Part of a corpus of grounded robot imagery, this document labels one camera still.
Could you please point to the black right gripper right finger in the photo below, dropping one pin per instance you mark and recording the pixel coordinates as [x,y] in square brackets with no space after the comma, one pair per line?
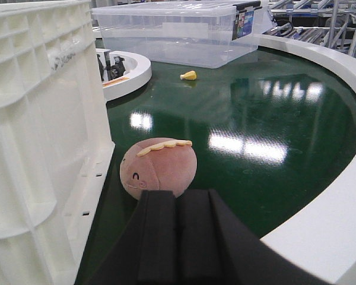
[217,248]

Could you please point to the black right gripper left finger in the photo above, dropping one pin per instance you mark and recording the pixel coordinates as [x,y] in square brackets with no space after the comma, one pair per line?
[145,253]

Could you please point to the pink round plush toy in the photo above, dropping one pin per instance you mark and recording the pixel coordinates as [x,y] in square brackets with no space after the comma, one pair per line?
[158,164]

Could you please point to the white plastic tote crate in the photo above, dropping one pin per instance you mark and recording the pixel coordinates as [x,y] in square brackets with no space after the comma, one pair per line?
[55,142]

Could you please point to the yellow toy drumstick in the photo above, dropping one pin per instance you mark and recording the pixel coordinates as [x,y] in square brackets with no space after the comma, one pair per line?
[189,76]

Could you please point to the clear plastic storage bin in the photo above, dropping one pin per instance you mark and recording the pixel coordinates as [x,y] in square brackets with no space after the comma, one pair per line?
[206,34]

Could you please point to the metal roller rack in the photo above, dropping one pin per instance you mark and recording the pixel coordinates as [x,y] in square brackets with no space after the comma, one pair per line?
[331,24]

